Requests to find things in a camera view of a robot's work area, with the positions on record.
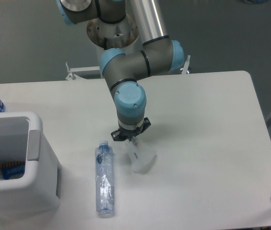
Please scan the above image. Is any clear plastic bag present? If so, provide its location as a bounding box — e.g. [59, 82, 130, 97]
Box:
[125, 137, 157, 174]

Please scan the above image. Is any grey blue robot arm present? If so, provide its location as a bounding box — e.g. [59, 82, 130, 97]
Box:
[57, 0, 184, 141]

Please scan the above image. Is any white base bracket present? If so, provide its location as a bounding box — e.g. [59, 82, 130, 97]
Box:
[65, 62, 101, 81]
[181, 55, 191, 74]

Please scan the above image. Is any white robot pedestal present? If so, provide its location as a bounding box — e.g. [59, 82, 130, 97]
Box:
[87, 14, 142, 59]

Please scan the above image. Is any clear plastic bottle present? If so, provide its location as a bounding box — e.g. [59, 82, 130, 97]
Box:
[95, 140, 115, 218]

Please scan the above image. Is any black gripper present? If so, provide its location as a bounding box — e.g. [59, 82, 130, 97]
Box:
[111, 117, 151, 141]

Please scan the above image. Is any white left base bracket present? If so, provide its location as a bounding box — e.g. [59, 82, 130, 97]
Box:
[65, 62, 101, 81]

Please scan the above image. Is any blue snack wrapper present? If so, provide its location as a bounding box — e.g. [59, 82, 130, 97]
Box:
[0, 161, 25, 181]

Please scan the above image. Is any white trash can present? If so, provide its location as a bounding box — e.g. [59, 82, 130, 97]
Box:
[0, 112, 62, 215]

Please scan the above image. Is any white right base bracket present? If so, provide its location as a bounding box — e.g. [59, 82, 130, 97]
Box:
[181, 55, 191, 74]

